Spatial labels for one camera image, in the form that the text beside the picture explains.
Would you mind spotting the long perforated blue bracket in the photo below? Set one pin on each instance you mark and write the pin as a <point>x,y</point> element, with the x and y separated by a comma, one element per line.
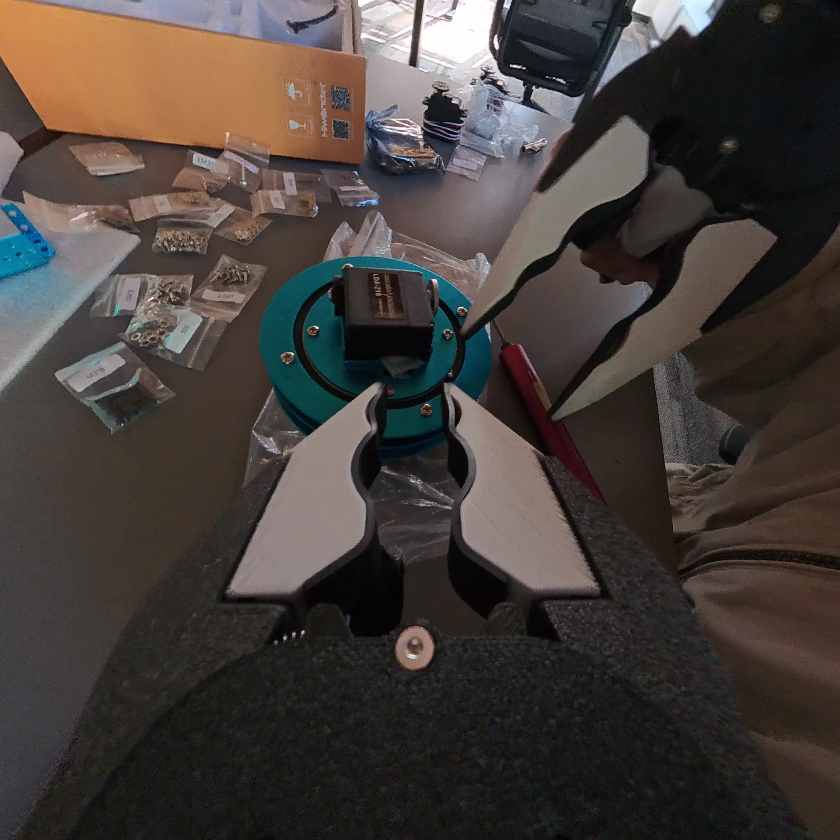
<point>19,243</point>

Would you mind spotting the pile of small screw bags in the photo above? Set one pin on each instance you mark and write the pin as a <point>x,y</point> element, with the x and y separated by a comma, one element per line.
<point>177,262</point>

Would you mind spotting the red pen screwdriver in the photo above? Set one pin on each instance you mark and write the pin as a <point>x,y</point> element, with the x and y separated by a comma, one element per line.
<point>558,433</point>

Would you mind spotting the clear parts bags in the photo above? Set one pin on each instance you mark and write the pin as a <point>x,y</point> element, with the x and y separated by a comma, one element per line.
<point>492,131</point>

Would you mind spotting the grey desk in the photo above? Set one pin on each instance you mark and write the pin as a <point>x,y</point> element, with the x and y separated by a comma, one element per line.
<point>98,525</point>

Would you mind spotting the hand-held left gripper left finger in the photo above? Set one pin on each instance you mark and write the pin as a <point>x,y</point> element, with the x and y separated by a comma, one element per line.
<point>302,525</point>

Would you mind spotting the white foam sheet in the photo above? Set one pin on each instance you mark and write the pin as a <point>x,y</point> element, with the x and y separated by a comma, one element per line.
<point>65,308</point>

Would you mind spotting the person's tan jacket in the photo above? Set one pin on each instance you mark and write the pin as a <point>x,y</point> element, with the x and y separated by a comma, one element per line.
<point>774,623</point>

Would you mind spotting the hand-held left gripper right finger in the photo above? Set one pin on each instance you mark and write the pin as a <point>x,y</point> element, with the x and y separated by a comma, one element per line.
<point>525,525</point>

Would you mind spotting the clear plastic bag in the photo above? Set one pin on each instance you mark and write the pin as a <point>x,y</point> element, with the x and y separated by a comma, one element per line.
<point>407,512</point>

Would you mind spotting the orange cardboard box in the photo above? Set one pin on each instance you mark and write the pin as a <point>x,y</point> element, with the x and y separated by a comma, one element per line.
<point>164,85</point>

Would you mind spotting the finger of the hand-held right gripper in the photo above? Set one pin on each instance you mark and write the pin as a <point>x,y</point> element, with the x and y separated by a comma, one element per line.
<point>689,295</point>
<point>577,190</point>

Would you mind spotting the black mesh office chair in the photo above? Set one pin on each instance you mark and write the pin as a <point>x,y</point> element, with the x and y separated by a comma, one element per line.
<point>558,46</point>

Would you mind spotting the white foam frame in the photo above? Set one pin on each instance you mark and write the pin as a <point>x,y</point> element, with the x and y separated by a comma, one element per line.
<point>10,161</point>

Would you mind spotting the person's right hand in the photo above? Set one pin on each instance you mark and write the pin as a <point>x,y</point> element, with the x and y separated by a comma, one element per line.
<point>617,266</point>

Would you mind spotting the black servo motor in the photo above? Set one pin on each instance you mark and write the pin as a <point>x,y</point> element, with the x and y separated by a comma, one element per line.
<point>387,308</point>

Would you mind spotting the blue round robot arm base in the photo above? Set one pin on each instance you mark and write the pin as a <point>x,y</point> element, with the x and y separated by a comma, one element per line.
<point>328,394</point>

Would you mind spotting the blue parts bag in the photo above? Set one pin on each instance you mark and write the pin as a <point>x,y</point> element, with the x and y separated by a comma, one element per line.
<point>400,148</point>

